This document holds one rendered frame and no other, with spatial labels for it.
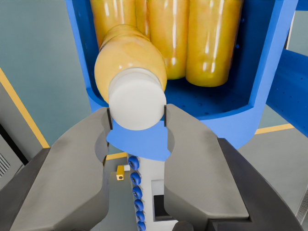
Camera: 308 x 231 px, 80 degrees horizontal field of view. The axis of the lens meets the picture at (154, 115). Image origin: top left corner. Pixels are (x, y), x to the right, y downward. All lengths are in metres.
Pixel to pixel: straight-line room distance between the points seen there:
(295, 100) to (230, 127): 0.72
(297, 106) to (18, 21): 1.63
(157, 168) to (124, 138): 0.47
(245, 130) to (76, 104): 1.51
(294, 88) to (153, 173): 0.66
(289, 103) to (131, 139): 0.81
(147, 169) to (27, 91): 1.31
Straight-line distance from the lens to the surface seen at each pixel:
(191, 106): 0.34
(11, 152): 2.04
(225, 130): 0.22
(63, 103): 1.70
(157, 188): 0.71
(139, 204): 0.77
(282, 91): 0.99
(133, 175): 0.65
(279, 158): 2.48
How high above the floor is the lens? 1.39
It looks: 58 degrees down
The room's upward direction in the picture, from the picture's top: 174 degrees clockwise
